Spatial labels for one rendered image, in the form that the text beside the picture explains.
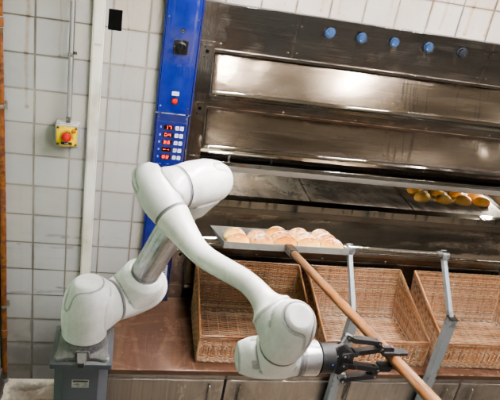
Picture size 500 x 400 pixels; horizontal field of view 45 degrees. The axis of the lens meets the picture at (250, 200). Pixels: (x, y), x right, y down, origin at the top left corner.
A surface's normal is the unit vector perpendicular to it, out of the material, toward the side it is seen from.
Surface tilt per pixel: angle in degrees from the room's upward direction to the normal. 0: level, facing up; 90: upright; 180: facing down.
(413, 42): 90
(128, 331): 0
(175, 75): 90
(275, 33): 92
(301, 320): 35
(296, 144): 70
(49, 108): 90
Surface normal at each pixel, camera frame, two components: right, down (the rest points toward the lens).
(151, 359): 0.16, -0.89
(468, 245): 0.20, 0.12
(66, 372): 0.16, 0.45
